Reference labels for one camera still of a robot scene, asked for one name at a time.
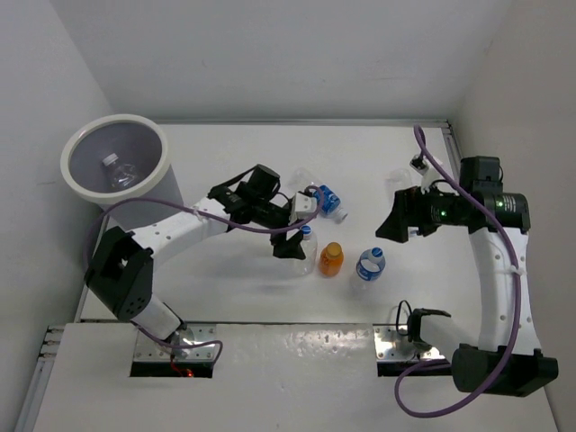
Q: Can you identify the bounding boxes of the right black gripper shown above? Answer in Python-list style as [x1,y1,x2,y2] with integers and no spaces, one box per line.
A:
[376,180,467,242]

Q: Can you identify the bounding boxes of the clear bottle blue white cap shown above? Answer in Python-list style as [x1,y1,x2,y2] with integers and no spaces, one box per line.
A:
[292,225,318,276]

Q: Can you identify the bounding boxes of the blue label water bottle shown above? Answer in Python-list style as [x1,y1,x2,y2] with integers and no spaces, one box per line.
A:
[350,247,386,298]
[288,167,348,223]

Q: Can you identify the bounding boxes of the apple juice labelled clear bottle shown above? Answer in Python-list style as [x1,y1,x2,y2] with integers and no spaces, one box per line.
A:
[102,153,140,191]

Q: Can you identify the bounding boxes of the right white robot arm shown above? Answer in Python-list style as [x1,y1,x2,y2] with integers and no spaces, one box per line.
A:
[375,156,558,397]

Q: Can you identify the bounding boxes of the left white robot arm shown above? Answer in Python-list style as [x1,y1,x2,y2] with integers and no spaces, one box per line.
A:
[85,165,319,347]

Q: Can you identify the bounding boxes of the white round plastic bin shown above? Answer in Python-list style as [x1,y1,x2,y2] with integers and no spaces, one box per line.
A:
[60,114,184,230]

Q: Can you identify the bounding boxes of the clear crushed bottle white cap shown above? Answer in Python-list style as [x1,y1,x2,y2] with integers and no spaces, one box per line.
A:
[385,168,412,194]

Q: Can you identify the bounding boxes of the orange juice bottle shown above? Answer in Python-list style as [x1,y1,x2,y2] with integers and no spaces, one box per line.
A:
[319,242,344,277]

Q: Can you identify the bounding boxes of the lying blue label water bottle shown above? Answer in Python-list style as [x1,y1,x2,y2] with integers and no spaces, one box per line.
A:
[288,167,348,223]

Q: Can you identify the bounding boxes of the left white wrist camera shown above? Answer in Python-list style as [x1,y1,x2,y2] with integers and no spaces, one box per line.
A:
[289,192,318,224]

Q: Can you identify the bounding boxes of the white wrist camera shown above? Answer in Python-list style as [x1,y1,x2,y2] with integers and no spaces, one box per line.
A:
[289,192,318,224]
[409,154,442,192]

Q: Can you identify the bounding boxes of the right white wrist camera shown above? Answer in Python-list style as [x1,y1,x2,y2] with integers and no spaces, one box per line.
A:
[409,154,442,192]

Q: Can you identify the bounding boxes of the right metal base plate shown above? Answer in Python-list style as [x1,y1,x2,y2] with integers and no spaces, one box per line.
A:
[373,324,445,365]

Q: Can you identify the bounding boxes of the metal base plate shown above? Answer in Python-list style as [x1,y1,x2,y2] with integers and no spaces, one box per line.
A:
[133,325,221,363]
[373,324,445,365]

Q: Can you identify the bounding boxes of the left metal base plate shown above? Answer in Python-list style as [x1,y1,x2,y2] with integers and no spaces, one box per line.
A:
[133,325,221,363]

